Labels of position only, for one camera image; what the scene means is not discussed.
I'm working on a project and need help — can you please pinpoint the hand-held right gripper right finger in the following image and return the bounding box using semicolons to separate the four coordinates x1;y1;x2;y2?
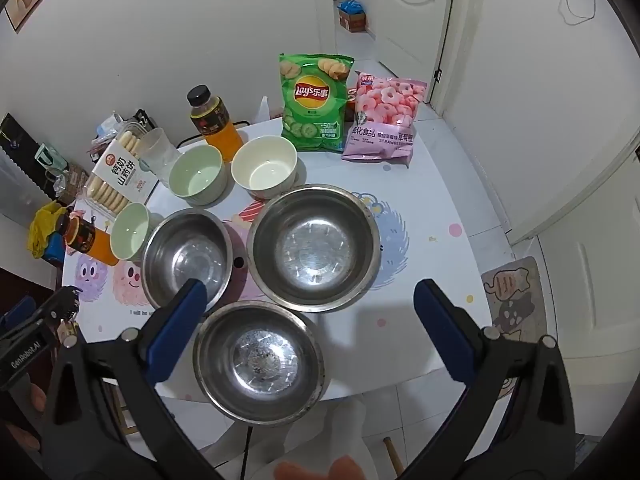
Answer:
413;279;601;480

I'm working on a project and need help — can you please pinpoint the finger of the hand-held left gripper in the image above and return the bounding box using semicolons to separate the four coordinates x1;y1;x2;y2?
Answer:
42;285;81;322
0;297;38;333

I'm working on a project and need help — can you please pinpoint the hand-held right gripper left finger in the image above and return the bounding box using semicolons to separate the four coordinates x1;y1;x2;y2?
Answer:
42;278;221;480

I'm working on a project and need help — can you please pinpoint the medium steel bowl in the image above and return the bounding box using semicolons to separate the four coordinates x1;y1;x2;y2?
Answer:
141;208;234;311

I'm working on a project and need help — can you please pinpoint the small steel bowl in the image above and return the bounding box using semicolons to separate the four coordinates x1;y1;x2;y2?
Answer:
192;301;328;426

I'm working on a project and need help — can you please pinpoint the small green ceramic bowl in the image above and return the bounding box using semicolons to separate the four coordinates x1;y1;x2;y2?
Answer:
110;202;152;262

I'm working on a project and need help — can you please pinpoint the large steel bowl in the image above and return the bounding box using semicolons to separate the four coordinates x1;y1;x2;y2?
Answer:
246;185;382;313

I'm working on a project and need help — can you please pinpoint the white ceramic bowl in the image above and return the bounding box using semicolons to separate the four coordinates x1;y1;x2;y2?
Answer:
231;136;299;200

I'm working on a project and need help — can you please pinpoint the person's left hand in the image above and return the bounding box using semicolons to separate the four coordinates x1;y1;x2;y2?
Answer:
0;381;49;455

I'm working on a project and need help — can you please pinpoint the cartoon floor mat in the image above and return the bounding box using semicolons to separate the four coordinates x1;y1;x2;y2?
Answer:
480;256;548;341

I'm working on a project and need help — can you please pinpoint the orange drink bottle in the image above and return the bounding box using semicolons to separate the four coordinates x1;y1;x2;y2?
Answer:
55;210;121;267
187;85;244;163

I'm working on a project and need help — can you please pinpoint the yellow plastic bag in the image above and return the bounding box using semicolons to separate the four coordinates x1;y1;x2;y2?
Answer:
27;200;68;260

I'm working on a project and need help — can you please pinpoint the wooden stick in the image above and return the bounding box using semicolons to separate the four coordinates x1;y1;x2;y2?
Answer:
382;437;406;476

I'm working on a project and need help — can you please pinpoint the biscuit pack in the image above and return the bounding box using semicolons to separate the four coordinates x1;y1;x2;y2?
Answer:
82;127;158;221

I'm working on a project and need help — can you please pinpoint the green paper bag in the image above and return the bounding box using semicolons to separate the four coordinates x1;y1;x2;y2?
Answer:
35;142;68;181

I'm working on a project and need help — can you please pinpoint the clear plastic cup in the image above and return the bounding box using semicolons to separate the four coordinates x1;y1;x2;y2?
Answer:
137;127;180;183

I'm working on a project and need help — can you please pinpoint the pink snack bag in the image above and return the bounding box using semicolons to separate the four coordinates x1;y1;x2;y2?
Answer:
341;71;428;168

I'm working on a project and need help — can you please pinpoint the green chips bag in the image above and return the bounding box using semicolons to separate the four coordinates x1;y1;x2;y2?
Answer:
278;52;355;155

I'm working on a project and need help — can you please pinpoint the white door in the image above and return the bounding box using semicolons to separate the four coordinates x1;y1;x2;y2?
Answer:
350;0;458;106

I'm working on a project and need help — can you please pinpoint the cardboard box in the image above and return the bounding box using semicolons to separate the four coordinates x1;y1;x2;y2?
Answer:
337;2;368;34

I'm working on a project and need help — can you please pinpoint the black cable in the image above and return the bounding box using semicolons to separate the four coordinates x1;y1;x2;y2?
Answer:
240;425;253;480

